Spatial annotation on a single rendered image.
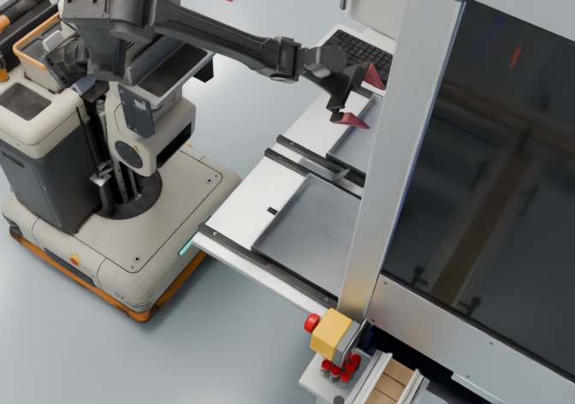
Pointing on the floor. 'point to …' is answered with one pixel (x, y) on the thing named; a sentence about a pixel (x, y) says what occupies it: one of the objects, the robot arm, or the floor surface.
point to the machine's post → (401, 128)
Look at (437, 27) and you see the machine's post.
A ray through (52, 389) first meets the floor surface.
